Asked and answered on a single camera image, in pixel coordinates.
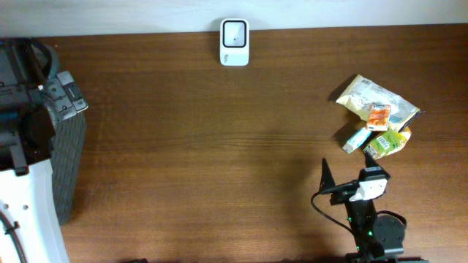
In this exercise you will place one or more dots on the small orange white packet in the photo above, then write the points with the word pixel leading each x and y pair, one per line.
pixel 378 117

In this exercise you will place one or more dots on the white barcode scanner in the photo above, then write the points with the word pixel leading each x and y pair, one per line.
pixel 234 42

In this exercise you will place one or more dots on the grey plastic mesh basket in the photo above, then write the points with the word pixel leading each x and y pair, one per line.
pixel 66 107

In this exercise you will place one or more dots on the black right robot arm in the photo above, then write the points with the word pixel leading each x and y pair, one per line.
pixel 378 235

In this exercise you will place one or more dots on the green blue plastic packet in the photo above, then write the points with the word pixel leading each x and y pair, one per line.
pixel 356 140

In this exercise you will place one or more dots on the yellow snack bag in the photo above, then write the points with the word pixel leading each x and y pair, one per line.
pixel 362 93

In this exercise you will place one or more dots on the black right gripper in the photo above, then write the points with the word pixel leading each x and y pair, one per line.
pixel 344 190

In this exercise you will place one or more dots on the green drink carton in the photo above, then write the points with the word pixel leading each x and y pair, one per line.
pixel 387 143

